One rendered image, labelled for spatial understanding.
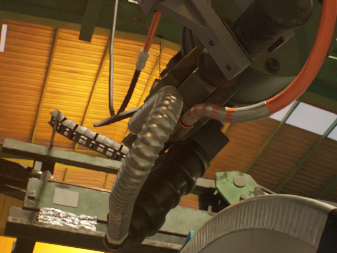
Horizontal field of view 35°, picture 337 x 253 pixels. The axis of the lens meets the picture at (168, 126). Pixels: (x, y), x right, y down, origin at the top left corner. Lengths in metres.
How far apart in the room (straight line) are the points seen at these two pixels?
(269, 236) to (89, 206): 1.04
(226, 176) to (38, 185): 0.64
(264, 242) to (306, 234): 0.10
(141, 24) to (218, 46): 3.17
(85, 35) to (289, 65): 2.97
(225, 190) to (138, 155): 1.49
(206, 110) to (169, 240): 1.22
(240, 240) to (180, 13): 0.41
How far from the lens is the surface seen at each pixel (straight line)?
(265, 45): 0.42
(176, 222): 1.71
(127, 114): 0.60
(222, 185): 1.84
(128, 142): 0.73
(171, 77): 0.52
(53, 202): 1.64
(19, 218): 1.59
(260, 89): 0.59
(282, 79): 0.56
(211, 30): 0.42
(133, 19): 3.57
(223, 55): 0.42
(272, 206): 0.68
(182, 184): 0.63
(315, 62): 0.47
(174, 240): 1.68
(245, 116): 0.46
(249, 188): 1.86
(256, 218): 0.72
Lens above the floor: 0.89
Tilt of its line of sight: 41 degrees up
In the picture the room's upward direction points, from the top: straight up
